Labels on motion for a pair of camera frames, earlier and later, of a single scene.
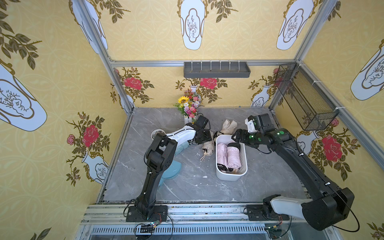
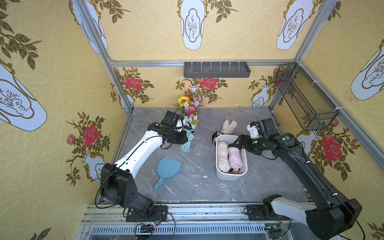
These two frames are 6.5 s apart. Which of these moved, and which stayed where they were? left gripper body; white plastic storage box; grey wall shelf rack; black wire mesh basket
Moved: left gripper body
Stayed: grey wall shelf rack; white plastic storage box; black wire mesh basket
